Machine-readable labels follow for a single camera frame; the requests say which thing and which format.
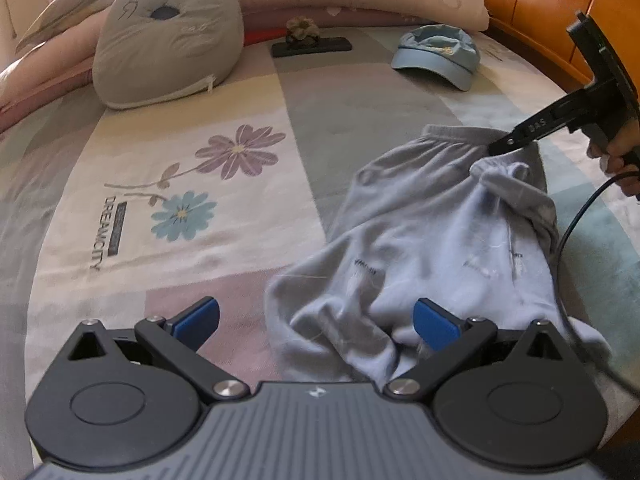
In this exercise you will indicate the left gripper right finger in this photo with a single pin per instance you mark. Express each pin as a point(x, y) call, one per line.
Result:
point(512, 399)

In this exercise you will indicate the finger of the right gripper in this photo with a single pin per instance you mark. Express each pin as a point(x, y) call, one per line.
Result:
point(571, 111)

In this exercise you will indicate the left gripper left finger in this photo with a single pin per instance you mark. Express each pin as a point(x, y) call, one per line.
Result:
point(114, 399)

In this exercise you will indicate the grey-blue pants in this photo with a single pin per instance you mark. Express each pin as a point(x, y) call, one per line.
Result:
point(436, 218)

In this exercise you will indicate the person's right hand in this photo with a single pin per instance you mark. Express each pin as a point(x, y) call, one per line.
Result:
point(611, 160)

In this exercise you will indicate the wooden headboard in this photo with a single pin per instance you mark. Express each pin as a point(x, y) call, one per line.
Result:
point(536, 30)

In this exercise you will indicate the blue baseball cap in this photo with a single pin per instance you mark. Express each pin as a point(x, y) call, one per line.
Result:
point(440, 49)

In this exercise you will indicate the patchwork bed sheet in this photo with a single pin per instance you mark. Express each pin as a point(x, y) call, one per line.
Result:
point(118, 215)

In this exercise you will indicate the black phone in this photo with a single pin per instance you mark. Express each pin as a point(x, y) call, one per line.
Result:
point(312, 45)

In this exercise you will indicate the orange red object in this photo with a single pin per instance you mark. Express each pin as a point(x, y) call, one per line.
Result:
point(257, 36)

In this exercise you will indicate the grey cat face cushion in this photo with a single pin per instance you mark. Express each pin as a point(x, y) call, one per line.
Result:
point(152, 51)

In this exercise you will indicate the grey patterned pillow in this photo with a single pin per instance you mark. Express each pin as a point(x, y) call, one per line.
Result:
point(58, 16)

